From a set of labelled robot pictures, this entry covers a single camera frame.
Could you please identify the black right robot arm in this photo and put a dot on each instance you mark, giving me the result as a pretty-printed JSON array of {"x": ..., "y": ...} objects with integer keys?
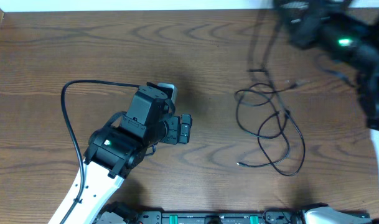
[{"x": 326, "y": 24}]

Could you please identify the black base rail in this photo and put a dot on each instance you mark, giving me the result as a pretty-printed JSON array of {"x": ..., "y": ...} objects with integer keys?
[{"x": 155, "y": 217}]

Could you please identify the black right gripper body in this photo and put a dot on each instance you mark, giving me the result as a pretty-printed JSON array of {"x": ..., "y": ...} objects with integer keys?
[{"x": 309, "y": 37}]

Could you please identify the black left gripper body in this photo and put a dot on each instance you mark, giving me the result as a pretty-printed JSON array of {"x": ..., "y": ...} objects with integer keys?
[{"x": 173, "y": 134}]

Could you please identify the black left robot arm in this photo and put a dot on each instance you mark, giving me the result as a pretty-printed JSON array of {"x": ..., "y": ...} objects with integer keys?
[{"x": 118, "y": 147}]

